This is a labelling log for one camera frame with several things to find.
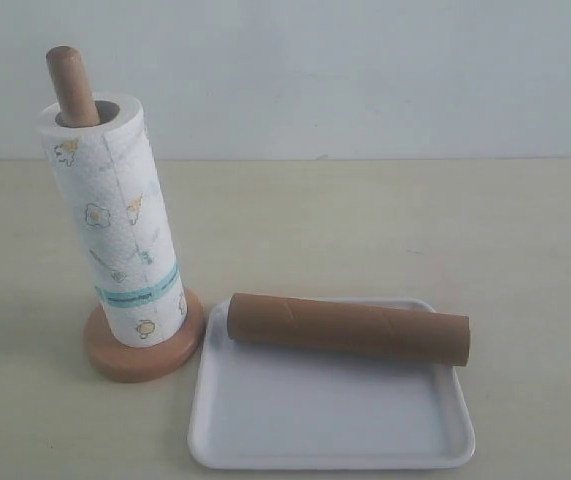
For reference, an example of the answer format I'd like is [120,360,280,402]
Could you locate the brown cardboard tube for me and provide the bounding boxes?
[227,293,471,367]

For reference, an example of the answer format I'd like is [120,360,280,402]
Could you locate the white printed paper towel roll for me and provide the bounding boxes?
[37,93,187,348]

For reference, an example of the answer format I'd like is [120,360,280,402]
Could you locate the wooden paper towel holder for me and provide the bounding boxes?
[46,46,205,383]

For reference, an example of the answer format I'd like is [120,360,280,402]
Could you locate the white rectangular plastic tray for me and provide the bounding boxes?
[188,302,476,470]

